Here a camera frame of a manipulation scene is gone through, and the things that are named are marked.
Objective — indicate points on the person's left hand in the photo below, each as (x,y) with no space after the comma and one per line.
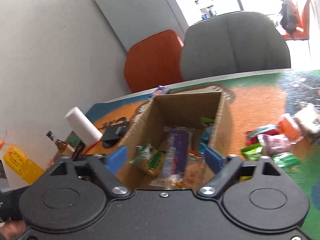
(13,229)

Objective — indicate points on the grey chair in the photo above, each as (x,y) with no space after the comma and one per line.
(231,43)

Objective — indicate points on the black clip device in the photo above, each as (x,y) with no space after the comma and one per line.
(113,134)

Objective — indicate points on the red snack packet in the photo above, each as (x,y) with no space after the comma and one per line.
(252,136)

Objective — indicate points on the pink round snack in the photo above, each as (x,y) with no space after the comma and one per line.
(274,144)

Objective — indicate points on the blue pink tissue pack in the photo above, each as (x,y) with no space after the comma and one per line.
(161,90)

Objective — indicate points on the orange chair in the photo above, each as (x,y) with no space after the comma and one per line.
(303,30)
(154,61)

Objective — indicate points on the open cardboard box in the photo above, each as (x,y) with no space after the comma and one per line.
(165,144)

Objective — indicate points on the white snack packet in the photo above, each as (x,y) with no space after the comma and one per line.
(307,120)

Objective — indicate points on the colourful cartoon table mat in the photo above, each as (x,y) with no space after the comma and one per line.
(260,98)

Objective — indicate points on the blue snack packet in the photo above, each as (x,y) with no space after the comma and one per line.
(206,134)

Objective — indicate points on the black backpack on chair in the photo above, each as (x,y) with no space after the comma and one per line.
(290,17)

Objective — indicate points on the purple long snack pack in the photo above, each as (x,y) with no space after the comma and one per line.
(176,154)

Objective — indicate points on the yellow plastic bag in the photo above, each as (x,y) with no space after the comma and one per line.
(15,159)

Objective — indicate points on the glass bottle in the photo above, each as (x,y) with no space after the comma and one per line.
(62,147)

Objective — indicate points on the far orange chair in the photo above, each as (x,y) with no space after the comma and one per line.
(303,30)

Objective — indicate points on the orange snack packet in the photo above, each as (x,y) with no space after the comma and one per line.
(288,127)

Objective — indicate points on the white paper roll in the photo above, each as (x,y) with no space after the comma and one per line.
(82,127)

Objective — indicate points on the green lime snack packet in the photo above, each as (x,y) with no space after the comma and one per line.
(252,152)

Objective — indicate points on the green snack packet in box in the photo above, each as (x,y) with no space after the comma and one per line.
(149,160)

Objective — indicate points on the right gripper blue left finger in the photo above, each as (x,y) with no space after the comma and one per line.
(104,169)

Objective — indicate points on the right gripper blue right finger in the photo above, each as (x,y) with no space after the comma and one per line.
(226,171)

